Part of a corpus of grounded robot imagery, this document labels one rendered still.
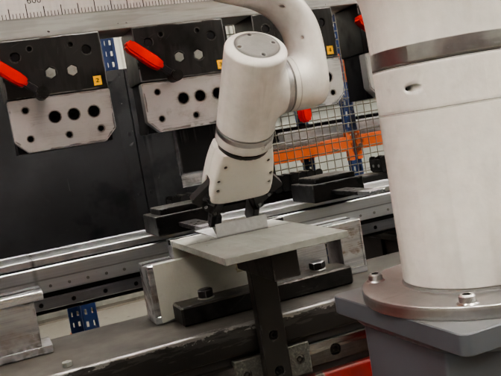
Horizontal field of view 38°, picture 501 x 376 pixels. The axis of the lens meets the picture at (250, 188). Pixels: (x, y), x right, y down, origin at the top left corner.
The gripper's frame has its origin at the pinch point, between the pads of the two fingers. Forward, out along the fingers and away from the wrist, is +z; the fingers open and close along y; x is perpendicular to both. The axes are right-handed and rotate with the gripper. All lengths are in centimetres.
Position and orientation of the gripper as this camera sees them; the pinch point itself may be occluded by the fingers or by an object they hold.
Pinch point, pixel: (233, 216)
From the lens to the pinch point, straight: 115.0
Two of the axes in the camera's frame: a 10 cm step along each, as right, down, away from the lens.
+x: 3.8, 6.6, -6.5
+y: -9.2, 1.8, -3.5
